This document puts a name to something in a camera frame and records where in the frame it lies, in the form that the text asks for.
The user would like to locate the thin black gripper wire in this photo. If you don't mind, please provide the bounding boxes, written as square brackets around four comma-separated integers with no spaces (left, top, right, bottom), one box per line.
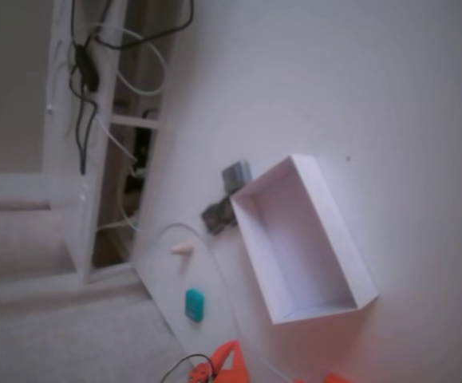
[161,353,212,383]

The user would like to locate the white rack frame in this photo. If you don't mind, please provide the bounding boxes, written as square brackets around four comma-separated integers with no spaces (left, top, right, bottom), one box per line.
[42,0,184,286]

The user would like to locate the long white cable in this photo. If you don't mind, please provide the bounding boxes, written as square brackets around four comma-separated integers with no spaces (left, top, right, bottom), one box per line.
[117,175,295,383]

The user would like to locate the green cube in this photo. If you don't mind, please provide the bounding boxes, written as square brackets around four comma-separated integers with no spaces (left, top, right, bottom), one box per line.
[184,286,207,325]

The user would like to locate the white cardboard box bin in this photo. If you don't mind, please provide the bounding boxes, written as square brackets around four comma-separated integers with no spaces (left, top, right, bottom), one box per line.
[229,154,379,325]

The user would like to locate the cream animal figurine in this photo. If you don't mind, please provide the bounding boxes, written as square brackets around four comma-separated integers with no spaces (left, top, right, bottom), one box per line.
[169,242,195,257]

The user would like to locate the white looped cable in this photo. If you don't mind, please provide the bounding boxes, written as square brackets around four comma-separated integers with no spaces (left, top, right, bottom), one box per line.
[90,23,168,97]

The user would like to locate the silver tin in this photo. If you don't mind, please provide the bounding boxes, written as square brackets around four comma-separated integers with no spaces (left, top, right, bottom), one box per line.
[221,159,252,192]

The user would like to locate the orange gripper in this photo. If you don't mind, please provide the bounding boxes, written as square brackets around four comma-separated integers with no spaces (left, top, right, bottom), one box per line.
[189,340,252,383]

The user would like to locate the black box with clear lid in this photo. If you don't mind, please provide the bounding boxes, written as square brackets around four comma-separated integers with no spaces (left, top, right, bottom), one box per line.
[218,197,238,229]
[200,200,225,237]

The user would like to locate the black and white cables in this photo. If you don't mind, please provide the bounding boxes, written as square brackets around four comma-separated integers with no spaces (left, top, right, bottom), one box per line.
[67,0,196,176]

